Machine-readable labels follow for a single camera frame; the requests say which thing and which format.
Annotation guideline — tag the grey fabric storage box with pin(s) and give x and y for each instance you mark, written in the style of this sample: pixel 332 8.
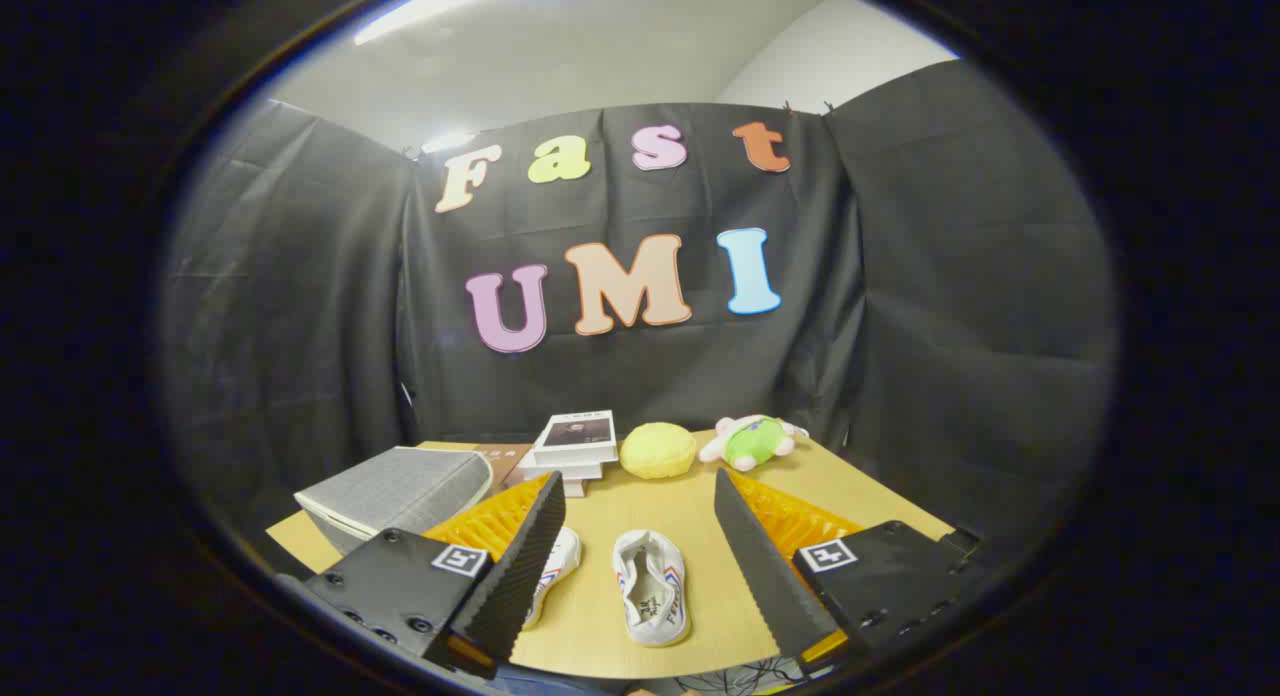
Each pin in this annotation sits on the grey fabric storage box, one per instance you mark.
pixel 400 491

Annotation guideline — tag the green and pink plush toy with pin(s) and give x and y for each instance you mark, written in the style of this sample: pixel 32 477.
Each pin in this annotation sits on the green and pink plush toy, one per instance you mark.
pixel 752 441

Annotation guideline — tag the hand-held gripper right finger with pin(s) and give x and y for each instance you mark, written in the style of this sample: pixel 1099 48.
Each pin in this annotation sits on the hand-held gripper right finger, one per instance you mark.
pixel 760 576

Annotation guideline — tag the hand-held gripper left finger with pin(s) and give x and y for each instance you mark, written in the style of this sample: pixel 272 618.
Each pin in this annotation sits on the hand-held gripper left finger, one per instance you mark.
pixel 530 566

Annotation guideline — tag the ceiling light strip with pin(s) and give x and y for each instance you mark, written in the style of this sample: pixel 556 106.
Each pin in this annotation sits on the ceiling light strip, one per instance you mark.
pixel 447 142

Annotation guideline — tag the yellow round plush toy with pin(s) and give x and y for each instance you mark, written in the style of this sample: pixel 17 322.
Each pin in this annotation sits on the yellow round plush toy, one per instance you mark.
pixel 657 450

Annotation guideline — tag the plain white book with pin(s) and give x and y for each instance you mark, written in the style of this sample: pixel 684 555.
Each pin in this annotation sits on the plain white book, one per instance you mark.
pixel 565 474

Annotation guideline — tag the white canvas shoe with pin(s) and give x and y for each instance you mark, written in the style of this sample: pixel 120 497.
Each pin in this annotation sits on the white canvas shoe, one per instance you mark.
pixel 650 576
pixel 563 561

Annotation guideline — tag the brown book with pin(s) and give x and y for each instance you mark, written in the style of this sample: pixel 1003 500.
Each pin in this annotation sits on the brown book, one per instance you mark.
pixel 505 458

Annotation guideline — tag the black backdrop cloth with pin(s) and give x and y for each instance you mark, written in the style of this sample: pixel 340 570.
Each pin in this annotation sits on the black backdrop cloth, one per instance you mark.
pixel 900 326

